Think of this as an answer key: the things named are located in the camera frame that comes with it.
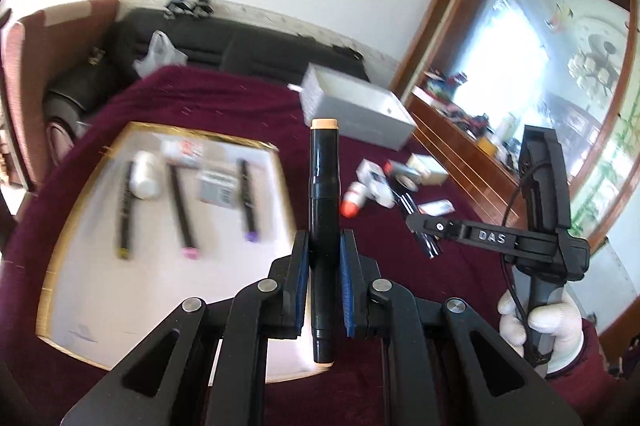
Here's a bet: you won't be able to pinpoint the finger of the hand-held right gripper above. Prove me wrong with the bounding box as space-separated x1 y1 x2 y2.
406 212 523 254

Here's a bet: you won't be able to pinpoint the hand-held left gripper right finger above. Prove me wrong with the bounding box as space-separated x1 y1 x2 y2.
339 228 586 426

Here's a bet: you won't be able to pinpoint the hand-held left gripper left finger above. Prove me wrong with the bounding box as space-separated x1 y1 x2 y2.
60 230 311 426

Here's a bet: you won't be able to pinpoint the black tape roll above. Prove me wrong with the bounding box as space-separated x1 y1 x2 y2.
395 166 423 193

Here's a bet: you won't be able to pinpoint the black marker purple caps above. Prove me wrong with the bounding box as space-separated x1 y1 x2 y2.
235 158 261 243

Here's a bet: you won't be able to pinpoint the black marker peach caps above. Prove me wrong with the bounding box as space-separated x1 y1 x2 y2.
308 118 342 364

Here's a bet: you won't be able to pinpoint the white box dark label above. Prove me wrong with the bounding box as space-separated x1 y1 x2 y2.
356 158 398 208

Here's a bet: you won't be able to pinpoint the pink white medicine box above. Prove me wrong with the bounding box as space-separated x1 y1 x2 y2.
195 171 241 208

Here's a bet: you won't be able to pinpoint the black marker pink caps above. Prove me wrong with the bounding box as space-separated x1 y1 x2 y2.
167 163 200 263

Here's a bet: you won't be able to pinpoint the white pill bottle red label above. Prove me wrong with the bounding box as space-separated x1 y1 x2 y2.
160 140 206 169

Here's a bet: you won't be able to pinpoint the black marker yellow caps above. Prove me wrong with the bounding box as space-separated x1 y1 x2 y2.
115 160 137 261

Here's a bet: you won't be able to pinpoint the white pill bottle green label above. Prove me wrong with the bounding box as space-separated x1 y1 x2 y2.
129 150 162 199

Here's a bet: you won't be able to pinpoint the white tray gold edge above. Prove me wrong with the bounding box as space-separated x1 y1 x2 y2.
35 121 333 384

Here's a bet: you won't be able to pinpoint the person's right hand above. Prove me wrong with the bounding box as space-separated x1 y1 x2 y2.
497 288 586 379

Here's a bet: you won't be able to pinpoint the small blue white box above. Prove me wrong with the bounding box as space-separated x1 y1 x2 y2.
416 199 456 217

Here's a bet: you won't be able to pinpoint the white cardboard box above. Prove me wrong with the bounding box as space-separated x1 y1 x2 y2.
406 154 450 187

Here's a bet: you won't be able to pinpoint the small white bottle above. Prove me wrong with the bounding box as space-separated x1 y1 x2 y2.
340 182 368 219

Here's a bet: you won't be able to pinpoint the wooden partition counter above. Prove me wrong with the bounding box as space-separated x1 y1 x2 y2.
390 0 640 251

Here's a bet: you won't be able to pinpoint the grey shoebox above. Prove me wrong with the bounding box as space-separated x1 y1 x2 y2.
300 63 418 151

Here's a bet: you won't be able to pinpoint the black sofa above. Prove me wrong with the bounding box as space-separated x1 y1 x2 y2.
42 8 371 137

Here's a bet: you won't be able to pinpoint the white plastic bag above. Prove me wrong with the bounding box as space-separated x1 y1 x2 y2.
132 30 188 79

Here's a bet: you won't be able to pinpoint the black cable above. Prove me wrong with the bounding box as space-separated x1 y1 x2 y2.
500 158 548 357

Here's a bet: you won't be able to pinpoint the green bamboo wall sticker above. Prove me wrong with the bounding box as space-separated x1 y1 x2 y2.
572 103 640 234

